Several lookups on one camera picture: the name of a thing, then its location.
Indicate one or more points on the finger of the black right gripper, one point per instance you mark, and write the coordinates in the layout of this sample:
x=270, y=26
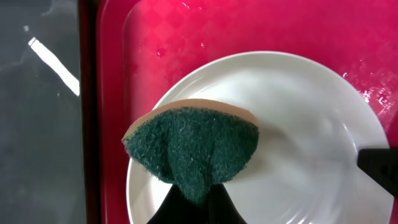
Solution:
x=381, y=166

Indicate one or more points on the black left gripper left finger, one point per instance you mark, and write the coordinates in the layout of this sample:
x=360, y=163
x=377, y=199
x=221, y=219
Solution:
x=176, y=209

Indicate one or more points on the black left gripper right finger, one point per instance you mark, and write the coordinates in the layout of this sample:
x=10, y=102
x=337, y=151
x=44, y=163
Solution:
x=221, y=207

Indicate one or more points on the green yellow scrub sponge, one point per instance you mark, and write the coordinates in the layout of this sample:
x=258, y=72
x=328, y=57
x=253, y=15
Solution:
x=193, y=144

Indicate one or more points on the white plate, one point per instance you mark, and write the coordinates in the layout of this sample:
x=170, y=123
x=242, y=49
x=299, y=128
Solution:
x=312, y=125

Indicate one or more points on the black soapy water tray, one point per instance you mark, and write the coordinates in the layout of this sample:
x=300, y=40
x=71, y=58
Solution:
x=42, y=178

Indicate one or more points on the red plastic serving tray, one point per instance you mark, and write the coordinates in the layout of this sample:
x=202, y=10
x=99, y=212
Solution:
x=133, y=51

